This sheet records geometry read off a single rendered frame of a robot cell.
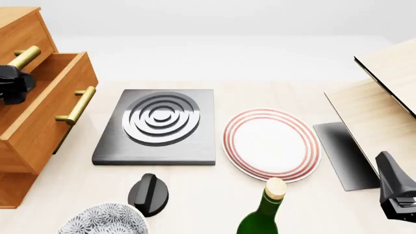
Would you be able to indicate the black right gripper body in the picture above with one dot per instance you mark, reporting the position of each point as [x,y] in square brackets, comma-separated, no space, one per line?
[401,209]

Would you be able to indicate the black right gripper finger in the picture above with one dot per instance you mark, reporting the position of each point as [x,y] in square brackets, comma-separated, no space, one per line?
[393,175]

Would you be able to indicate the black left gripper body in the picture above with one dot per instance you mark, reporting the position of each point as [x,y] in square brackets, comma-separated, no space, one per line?
[16,83]

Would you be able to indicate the wooden cabinet drawer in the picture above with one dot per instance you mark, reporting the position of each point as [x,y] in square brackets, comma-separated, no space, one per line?
[42,126]
[27,34]

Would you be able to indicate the wooden cabinet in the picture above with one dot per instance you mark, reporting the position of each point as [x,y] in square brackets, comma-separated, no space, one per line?
[19,13]

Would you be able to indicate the pale microwave oven black edges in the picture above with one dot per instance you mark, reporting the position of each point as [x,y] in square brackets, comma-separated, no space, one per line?
[395,63]

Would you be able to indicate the beige bottle cork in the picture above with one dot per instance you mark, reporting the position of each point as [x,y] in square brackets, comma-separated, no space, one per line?
[276,186]

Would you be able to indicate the white plate with red rings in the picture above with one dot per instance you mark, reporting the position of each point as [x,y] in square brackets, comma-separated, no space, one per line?
[271,146]

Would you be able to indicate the green glass wine bottle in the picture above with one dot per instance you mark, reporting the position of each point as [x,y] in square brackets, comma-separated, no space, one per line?
[260,219]

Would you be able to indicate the flat black stove plate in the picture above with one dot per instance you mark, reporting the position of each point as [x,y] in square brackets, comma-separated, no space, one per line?
[156,126]

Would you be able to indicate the patterned grey white bowl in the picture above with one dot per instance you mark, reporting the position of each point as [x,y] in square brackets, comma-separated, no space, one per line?
[104,219]

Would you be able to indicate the round black stove knob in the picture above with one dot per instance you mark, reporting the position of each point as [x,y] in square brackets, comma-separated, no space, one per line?
[148,195]

